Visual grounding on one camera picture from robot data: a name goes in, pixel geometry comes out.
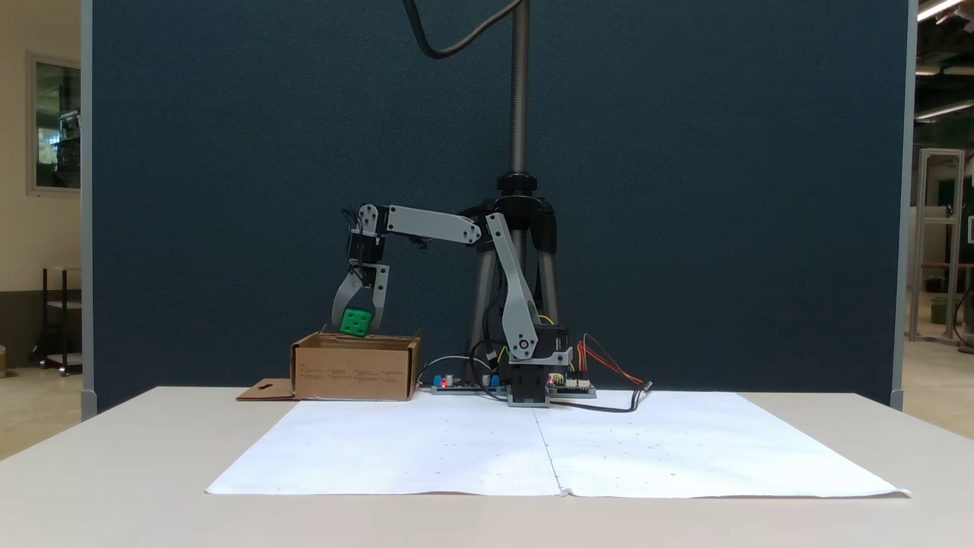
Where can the grey ridged fixed gripper finger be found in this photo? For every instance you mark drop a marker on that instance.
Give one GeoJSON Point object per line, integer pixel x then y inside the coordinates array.
{"type": "Point", "coordinates": [346, 297]}

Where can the motor controller circuit board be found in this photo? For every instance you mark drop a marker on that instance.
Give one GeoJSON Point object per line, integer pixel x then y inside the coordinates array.
{"type": "Point", "coordinates": [572, 389]}

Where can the blue power converter board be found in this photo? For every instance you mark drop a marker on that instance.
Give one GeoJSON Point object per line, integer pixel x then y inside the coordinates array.
{"type": "Point", "coordinates": [464, 385]}

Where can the green bin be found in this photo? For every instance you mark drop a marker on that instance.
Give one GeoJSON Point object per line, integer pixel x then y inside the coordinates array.
{"type": "Point", "coordinates": [939, 310]}

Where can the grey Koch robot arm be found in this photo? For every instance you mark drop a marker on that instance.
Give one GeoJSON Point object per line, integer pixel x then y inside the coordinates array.
{"type": "Point", "coordinates": [434, 223]}

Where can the ceiling strip light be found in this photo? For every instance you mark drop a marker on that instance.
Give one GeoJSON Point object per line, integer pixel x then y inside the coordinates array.
{"type": "Point", "coordinates": [936, 9]}

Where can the grey straight moving gripper finger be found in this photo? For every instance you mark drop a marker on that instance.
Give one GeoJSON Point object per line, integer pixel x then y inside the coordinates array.
{"type": "Point", "coordinates": [381, 293]}

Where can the aluminium profile frame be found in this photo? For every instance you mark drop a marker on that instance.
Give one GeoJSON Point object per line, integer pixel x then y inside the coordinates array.
{"type": "Point", "coordinates": [959, 243]}

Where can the white paper sheet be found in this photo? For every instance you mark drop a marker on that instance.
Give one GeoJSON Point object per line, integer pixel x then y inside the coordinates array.
{"type": "Point", "coordinates": [418, 449]}

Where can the dark blue partition panel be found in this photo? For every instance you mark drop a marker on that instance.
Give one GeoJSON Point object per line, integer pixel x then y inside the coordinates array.
{"type": "Point", "coordinates": [228, 190]}

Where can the framed wall window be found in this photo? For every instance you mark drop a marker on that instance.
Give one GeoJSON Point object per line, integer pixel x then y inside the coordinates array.
{"type": "Point", "coordinates": [57, 122]}

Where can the black metal cart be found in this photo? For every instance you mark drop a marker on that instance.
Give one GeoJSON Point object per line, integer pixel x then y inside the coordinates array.
{"type": "Point", "coordinates": [61, 269]}

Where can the black and silver tripod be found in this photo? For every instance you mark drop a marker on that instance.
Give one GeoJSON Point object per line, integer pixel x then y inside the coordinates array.
{"type": "Point", "coordinates": [520, 91]}

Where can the brown cardboard box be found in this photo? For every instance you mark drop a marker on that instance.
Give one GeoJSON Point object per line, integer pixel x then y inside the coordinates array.
{"type": "Point", "coordinates": [354, 373]}

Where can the green die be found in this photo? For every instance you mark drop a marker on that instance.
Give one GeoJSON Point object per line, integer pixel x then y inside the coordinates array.
{"type": "Point", "coordinates": [355, 322]}

